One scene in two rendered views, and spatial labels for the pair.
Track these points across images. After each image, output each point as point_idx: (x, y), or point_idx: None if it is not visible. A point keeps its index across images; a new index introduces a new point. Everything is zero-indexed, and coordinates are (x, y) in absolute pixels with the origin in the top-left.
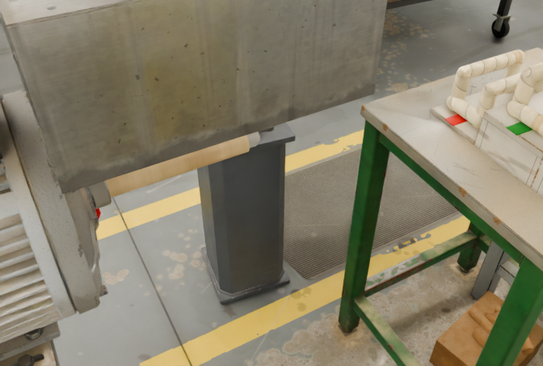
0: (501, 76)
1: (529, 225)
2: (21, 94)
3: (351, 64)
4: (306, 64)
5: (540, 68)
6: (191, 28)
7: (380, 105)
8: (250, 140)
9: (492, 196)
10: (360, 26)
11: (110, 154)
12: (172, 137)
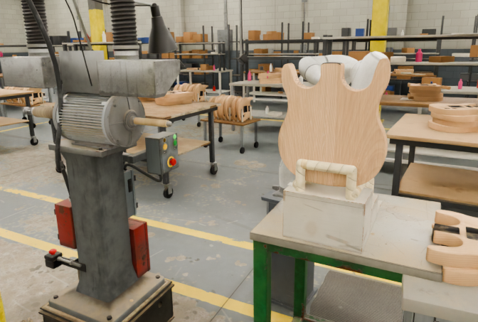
0: (384, 200)
1: (269, 223)
2: None
3: (149, 87)
4: (139, 83)
5: None
6: (118, 68)
7: None
8: (166, 123)
9: (277, 214)
10: (149, 77)
11: (106, 89)
12: (115, 90)
